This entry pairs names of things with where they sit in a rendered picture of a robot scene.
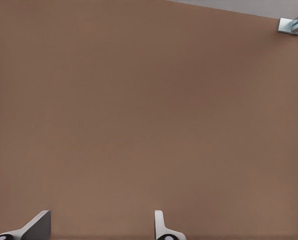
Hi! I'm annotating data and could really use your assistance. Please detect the silver frame post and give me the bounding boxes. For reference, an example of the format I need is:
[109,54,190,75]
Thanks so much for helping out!
[277,9,298,37]

